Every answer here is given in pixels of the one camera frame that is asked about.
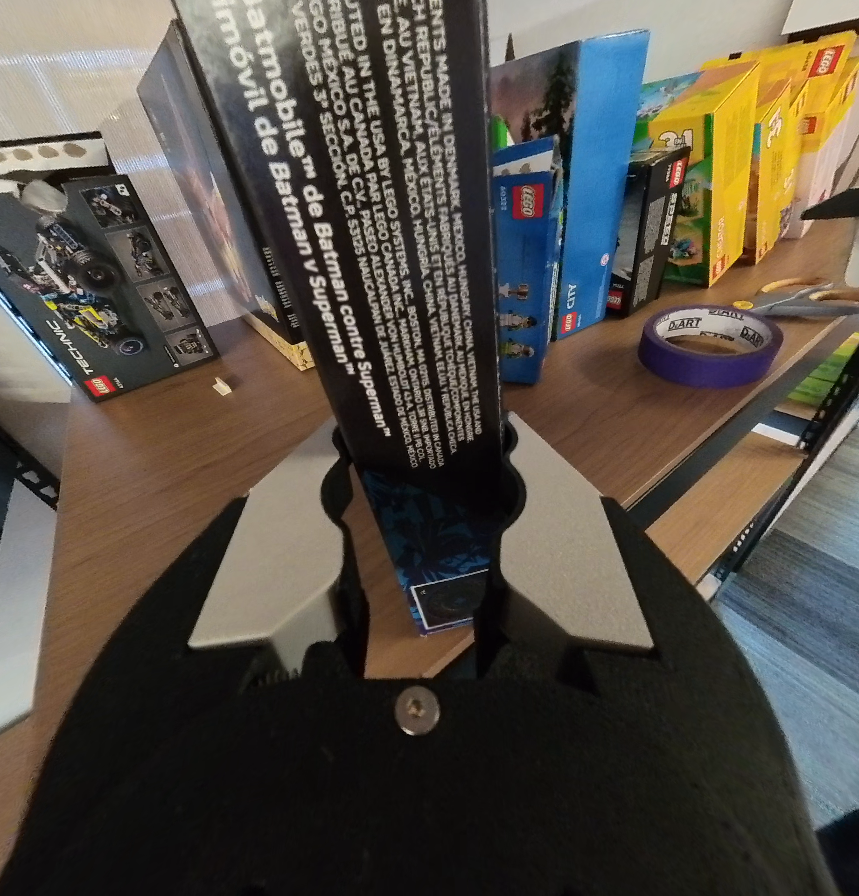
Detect purple tape roll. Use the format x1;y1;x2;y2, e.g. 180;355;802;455
640;306;786;390

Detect small blue toy box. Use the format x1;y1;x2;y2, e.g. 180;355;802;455
493;138;566;386

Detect black toy box yellow emblem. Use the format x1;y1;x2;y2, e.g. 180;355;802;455
171;0;511;638

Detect large blue toy box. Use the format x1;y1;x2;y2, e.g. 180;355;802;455
489;28;651;341

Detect grey yellow scissors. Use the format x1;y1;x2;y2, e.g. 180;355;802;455
731;278;859;326

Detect translucent plastic sheet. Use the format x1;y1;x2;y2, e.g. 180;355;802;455
0;0;276;330

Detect green flat box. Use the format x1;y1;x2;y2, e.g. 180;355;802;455
787;329;859;410

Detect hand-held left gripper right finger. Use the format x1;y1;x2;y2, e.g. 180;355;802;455
493;413;657;680

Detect black racing car toy box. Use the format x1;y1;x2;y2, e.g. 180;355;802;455
0;133;220;407

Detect dark blue toy box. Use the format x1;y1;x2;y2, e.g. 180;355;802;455
136;21;318;372

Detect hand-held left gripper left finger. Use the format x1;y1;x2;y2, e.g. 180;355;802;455
189;420;353;680

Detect dark wooden shelf board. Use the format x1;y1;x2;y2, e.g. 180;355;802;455
0;210;859;869

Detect small black toy box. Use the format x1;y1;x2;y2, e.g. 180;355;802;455
608;147;692;316

